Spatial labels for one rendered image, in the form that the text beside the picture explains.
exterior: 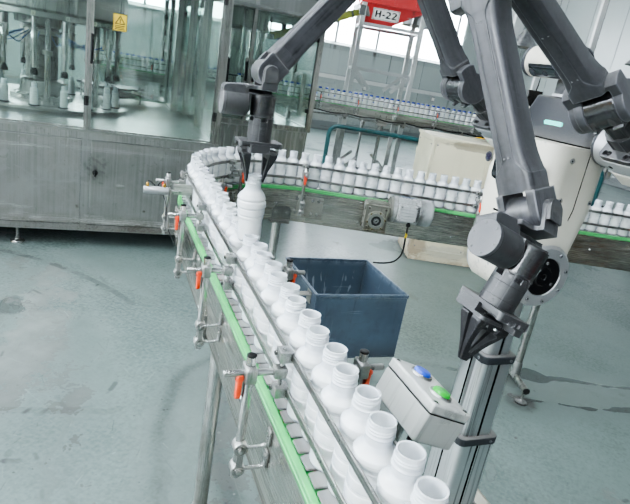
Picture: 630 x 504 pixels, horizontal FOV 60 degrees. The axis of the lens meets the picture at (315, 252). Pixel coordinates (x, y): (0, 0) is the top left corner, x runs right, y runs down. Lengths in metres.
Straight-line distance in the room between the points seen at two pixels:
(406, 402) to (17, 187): 3.83
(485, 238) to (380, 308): 0.95
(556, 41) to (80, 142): 3.67
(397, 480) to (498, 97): 0.56
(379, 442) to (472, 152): 4.67
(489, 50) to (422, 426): 0.57
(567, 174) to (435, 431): 0.69
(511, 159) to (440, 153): 4.32
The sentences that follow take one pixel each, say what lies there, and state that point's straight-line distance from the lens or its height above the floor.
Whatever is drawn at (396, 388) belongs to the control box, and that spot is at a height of 1.09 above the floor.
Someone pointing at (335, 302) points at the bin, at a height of 0.92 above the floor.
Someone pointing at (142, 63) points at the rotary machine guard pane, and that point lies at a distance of 4.30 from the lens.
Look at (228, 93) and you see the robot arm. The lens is 1.28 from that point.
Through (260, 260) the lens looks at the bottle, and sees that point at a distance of 1.20.
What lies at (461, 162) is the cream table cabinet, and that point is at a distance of 5.27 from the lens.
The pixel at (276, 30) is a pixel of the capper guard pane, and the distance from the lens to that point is 6.43.
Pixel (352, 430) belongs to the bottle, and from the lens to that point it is 0.77.
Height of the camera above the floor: 1.56
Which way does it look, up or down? 18 degrees down
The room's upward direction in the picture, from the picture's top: 10 degrees clockwise
